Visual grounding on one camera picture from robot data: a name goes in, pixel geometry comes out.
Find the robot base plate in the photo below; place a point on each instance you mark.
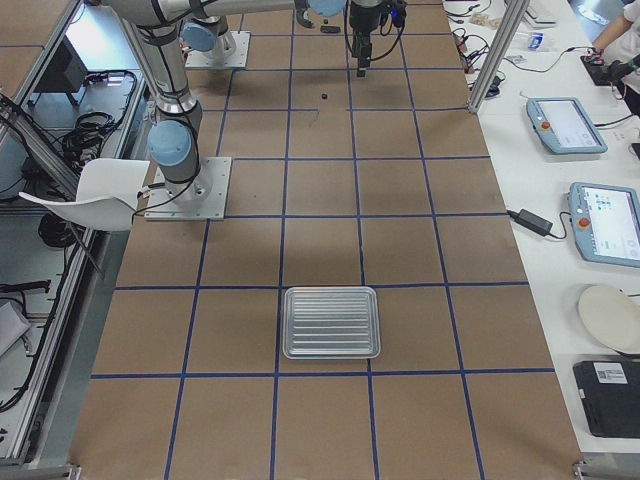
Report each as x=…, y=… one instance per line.
x=210, y=52

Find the black flat box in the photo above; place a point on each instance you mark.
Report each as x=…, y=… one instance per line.
x=609, y=392

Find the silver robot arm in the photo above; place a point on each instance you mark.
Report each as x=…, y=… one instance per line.
x=155, y=36

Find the olive brake shoe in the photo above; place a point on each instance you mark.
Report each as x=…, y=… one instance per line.
x=303, y=19

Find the teach pendant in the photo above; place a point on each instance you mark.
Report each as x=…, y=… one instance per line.
x=605, y=223
x=564, y=127

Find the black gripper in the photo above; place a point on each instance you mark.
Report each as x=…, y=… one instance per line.
x=361, y=20

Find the far teach pendant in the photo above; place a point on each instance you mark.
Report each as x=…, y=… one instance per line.
x=564, y=127

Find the black power adapter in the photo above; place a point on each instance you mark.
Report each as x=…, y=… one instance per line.
x=531, y=221

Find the bag of wooden pieces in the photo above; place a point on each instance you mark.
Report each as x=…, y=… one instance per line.
x=482, y=19

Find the white round plate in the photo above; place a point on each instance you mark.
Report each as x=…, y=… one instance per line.
x=610, y=317

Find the aluminium frame post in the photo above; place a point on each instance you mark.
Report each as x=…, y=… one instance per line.
x=511, y=19

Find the near teach pendant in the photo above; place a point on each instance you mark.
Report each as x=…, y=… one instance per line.
x=605, y=223

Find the white chair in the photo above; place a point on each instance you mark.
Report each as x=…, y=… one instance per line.
x=106, y=195

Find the silver ribbed metal tray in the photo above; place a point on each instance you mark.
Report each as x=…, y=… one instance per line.
x=331, y=323

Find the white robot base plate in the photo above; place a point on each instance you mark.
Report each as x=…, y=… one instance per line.
x=204, y=199

